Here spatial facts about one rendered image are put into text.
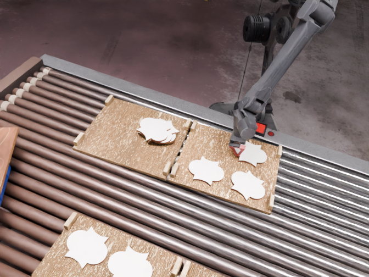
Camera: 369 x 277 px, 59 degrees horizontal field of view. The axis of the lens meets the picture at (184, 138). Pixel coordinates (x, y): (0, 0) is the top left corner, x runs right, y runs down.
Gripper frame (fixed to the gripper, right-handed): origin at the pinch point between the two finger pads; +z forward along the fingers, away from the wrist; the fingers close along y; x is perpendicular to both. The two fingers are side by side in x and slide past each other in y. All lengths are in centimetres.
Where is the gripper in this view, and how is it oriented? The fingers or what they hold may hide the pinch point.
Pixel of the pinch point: (239, 148)
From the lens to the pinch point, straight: 141.9
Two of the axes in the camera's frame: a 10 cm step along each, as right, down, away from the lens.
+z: 0.9, 7.3, 6.8
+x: -9.4, -1.8, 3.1
